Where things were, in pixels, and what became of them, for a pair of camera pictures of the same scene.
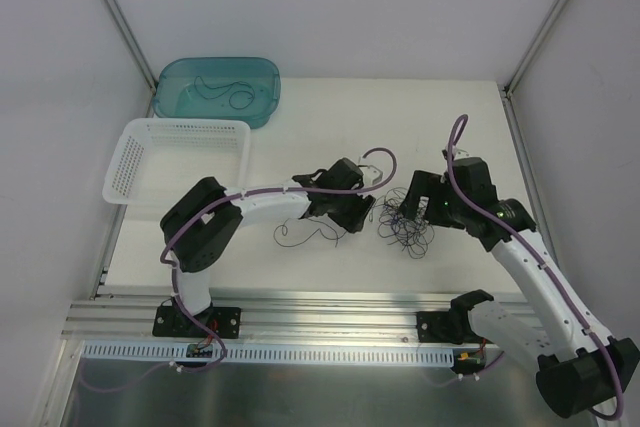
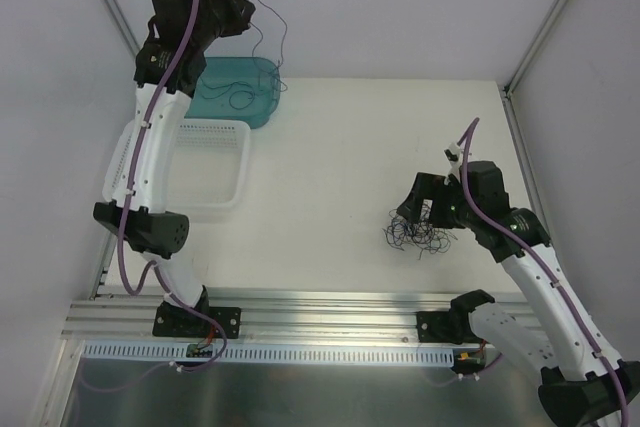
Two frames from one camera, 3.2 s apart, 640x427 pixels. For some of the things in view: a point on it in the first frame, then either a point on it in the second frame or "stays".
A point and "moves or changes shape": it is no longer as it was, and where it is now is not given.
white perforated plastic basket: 158,160 stays
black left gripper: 350,210 → 234,4
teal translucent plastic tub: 218,87 stays
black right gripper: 420,198 stays
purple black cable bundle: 410,227 moves or changes shape
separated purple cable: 302,218 → 285,37
